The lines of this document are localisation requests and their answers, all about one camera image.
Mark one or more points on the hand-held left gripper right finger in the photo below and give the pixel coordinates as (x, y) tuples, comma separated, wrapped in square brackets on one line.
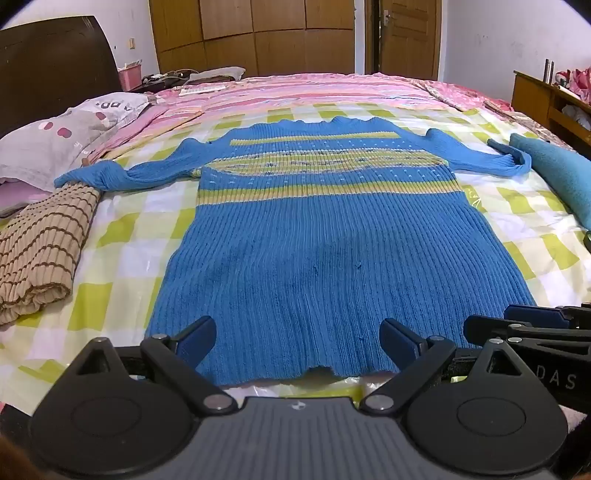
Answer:
[(398, 339)]

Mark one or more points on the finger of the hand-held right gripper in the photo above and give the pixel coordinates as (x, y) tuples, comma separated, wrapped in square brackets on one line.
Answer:
[(535, 314), (531, 334)]

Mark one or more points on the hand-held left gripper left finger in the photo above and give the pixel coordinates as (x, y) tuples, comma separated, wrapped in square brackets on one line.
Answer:
[(199, 339)]

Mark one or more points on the blue striped knit sweater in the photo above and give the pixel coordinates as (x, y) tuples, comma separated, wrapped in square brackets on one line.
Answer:
[(300, 254)]

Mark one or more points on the green checkered bed sheet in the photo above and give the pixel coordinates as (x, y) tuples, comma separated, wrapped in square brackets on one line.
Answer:
[(508, 221)]

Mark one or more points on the blue fleece cloth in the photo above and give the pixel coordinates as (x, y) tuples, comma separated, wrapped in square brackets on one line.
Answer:
[(558, 170)]

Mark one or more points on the brown striped folded garment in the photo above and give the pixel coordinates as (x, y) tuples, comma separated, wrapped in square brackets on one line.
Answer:
[(41, 249)]

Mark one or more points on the wooden cabinet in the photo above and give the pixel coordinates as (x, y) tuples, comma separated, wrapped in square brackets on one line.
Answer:
[(531, 92)]

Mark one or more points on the pink floral cloth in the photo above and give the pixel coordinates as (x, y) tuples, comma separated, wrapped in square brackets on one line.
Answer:
[(575, 83)]

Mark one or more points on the pink floral blanket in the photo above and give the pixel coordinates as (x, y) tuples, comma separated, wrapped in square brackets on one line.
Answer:
[(452, 92)]

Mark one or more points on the metal bottle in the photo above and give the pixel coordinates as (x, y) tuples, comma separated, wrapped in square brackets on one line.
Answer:
[(549, 71)]

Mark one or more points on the grey pillow with pink print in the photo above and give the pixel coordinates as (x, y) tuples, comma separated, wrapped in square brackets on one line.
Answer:
[(60, 138)]

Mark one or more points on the dark nightstand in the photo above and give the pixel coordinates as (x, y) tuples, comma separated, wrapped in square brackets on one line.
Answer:
[(152, 85)]

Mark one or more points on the grey cloth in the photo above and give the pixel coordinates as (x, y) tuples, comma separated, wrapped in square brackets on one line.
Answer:
[(217, 74)]

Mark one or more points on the pink striped quilt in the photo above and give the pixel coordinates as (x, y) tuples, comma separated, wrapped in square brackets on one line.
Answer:
[(300, 90)]

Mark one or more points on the pink bin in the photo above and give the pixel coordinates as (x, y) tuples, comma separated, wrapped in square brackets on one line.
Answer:
[(130, 77)]

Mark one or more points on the wooden door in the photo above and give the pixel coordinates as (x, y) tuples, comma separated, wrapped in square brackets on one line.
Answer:
[(411, 41)]

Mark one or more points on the wooden wardrobe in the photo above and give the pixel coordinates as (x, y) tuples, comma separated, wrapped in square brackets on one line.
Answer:
[(254, 37)]

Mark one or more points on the dark wooden headboard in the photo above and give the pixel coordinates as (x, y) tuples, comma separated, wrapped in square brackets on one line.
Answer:
[(46, 69)]

